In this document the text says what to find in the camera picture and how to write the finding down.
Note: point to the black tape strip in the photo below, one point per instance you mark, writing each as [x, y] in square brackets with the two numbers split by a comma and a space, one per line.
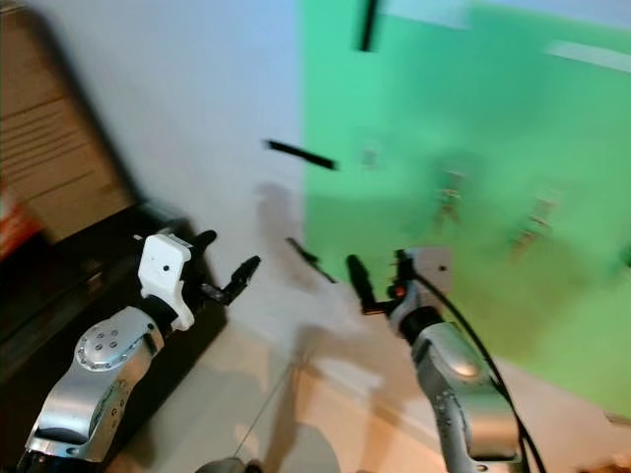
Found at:
[311, 259]
[371, 25]
[301, 154]

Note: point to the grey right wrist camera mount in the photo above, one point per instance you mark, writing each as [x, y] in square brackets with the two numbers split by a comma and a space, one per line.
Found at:
[432, 266]

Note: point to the grey robot leg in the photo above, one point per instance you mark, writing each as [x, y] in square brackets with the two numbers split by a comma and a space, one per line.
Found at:
[227, 466]

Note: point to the small silver key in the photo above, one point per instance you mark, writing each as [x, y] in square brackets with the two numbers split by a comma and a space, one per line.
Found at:
[450, 205]

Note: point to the clear suction hook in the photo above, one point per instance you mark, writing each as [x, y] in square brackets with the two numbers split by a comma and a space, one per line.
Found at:
[455, 177]
[544, 207]
[370, 156]

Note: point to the orange and white box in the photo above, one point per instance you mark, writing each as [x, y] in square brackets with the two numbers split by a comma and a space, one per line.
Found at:
[20, 225]

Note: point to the green wall sheet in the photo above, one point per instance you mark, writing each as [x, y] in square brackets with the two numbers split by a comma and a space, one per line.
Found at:
[493, 118]

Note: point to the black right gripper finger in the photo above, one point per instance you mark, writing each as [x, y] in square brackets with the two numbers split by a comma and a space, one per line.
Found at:
[402, 264]
[359, 278]

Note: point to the brown cardboard box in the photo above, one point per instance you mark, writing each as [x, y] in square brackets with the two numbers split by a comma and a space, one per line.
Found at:
[54, 138]

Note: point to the white tape strip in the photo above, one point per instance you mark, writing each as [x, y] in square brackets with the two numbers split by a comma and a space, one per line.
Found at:
[429, 12]
[592, 57]

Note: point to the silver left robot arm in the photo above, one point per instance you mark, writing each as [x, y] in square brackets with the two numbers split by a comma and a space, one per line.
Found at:
[84, 384]

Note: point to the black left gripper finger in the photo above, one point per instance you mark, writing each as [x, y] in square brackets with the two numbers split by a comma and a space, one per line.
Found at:
[205, 238]
[241, 278]

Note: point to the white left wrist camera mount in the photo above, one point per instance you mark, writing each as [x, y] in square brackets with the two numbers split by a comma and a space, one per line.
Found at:
[163, 268]

